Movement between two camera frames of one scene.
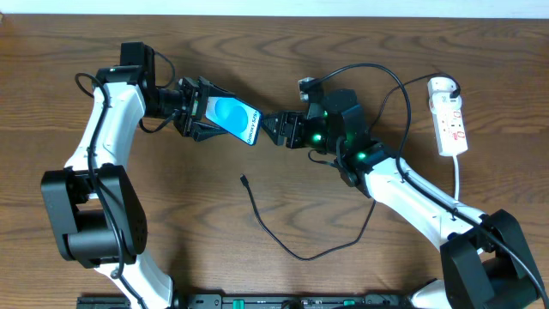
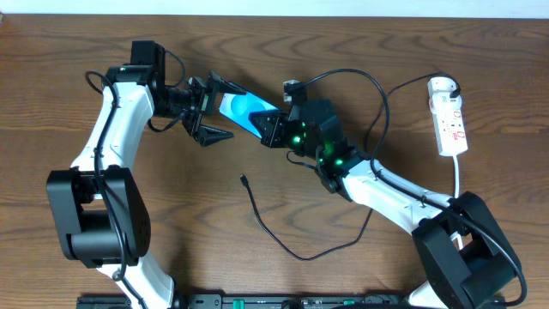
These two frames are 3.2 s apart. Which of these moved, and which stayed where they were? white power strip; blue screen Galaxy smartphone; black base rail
Moved: blue screen Galaxy smartphone
Stayed: black base rail; white power strip
